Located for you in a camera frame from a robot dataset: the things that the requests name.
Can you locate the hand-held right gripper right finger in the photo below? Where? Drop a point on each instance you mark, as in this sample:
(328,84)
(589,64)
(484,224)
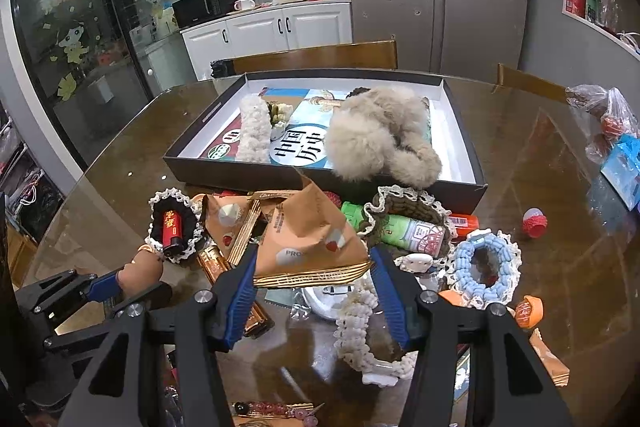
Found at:
(389,297)

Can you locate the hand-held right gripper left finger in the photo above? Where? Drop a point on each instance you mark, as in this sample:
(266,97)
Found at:
(240,292)

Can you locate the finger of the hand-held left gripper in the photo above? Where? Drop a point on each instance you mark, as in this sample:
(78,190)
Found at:
(155,296)
(102,287)

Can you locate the brown egg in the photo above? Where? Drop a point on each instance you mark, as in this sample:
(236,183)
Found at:
(142,272)

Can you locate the cream crochet scrunchie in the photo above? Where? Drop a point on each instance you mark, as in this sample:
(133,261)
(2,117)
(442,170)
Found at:
(350,337)

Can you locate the black shallow box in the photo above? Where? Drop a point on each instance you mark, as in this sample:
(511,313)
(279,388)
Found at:
(225,172)

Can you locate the white chunky scrunchie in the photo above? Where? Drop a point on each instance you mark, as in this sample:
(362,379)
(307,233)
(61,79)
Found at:
(252,132)

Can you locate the white fluffy plush toy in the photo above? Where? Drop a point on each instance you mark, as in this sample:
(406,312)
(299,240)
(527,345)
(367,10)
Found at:
(380,132)

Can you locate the gold foil bar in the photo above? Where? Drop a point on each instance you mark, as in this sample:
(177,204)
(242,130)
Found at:
(215,262)

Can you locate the white cat hair clip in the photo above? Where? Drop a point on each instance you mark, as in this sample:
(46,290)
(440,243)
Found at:
(414,264)

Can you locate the white round disc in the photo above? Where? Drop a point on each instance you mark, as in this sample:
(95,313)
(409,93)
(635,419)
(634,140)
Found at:
(330,302)

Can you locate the green labelled bottle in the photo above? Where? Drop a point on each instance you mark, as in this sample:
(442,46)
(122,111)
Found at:
(415,234)

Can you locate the red lighter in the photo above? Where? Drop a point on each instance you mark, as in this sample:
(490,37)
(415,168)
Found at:
(172,229)

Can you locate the blue crochet scrunchie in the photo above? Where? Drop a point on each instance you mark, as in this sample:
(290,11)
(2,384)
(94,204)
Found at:
(462,267)

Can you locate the black lace scrunchie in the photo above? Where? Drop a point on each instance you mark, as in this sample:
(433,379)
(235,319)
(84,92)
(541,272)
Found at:
(192,217)

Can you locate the small green block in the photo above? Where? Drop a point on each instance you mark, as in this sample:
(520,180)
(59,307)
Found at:
(352,217)

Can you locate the red spiky ball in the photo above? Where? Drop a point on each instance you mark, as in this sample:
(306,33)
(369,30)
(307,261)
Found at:
(331,199)

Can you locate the beaded hair clip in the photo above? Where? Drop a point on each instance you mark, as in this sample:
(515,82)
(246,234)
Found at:
(270,409)

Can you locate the orange patterned half ball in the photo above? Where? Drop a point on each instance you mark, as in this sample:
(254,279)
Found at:
(529,313)

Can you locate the blue and white book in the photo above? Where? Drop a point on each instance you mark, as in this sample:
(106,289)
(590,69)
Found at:
(300,147)

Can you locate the red white bottle cap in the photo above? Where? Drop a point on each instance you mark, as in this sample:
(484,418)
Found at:
(535,222)

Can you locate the small green cream scrunchie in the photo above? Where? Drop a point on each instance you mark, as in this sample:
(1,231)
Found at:
(277,119)

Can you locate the small black device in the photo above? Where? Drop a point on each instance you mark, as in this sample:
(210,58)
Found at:
(220,69)

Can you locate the wooden chair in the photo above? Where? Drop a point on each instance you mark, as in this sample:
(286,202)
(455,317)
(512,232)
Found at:
(325,57)
(525,79)

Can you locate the glass sliding door with stickers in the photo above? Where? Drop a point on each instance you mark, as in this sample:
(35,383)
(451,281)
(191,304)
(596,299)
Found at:
(100,32)

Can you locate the blue tissue pack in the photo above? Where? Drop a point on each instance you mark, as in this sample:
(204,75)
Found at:
(622,172)

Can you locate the white kitchen cabinet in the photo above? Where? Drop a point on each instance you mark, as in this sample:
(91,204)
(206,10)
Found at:
(300,27)

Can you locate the white cup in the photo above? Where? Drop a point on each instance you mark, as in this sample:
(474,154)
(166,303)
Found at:
(245,5)

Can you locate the black microwave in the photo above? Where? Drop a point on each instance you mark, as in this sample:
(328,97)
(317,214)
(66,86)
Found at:
(205,7)

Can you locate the clear plastic bag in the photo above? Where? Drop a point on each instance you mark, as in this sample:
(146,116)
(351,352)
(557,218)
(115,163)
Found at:
(620,112)

